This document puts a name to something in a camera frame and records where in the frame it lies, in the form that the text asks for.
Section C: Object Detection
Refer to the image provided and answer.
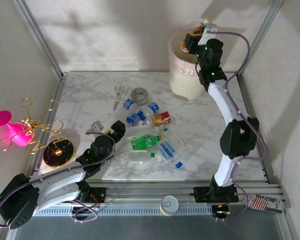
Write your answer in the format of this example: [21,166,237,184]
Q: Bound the clear plastic bottle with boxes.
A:
[162,127,185,152]

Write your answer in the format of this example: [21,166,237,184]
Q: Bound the small lit circuit board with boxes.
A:
[211,203,233,218]

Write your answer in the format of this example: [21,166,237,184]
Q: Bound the clear bottle with green cap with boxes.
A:
[126,150,157,165]

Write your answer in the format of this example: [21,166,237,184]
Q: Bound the grey metal base panel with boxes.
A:
[0,214,300,240]

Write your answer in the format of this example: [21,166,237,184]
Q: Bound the flag print tissue box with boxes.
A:
[245,193,286,215]

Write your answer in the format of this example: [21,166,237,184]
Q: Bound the pink plastic bin liner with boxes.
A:
[168,31,203,76]

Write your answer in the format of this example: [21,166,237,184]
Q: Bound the aluminium frame post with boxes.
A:
[236,0,287,77]
[11,0,68,80]

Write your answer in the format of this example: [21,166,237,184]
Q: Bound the grey slotted cable duct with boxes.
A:
[21,205,215,218]

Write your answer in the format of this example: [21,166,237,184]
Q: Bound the silver tin can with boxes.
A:
[160,194,180,217]

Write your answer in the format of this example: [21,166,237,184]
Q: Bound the aluminium table side rail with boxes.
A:
[236,73,275,182]
[24,73,67,181]

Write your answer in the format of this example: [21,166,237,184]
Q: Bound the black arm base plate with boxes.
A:
[60,187,107,204]
[193,186,239,203]

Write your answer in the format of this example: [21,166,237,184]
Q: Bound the aluminium mounting rail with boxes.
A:
[14,181,290,208]

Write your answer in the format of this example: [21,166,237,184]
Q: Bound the large blue label water bottle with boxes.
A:
[122,98,144,118]

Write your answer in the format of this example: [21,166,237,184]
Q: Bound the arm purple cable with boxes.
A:
[206,30,269,223]
[0,131,117,229]

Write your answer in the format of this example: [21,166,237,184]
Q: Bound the grey adhesive tape roll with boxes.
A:
[129,87,150,105]

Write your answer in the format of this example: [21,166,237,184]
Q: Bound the green bottle with yellow cap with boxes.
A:
[130,134,165,151]

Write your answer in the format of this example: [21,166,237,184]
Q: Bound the clear bottle with white cap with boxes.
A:
[126,124,161,138]

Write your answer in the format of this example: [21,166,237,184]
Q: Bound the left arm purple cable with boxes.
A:
[0,131,117,229]

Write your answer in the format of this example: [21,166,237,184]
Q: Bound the pink goblet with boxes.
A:
[0,109,36,148]

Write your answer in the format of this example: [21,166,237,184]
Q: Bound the clear bottle with blue cap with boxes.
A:
[156,138,184,169]

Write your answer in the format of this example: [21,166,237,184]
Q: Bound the red orange label bottle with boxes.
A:
[146,111,172,127]

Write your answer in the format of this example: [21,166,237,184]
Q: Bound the orange label plastic bottle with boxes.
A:
[180,26,204,53]

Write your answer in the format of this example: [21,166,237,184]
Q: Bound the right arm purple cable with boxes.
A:
[206,30,269,223]

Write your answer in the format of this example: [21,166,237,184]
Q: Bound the cream ribbed waste bin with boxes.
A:
[168,31,209,101]

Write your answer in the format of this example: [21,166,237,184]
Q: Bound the white handled scissors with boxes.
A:
[112,84,129,112]

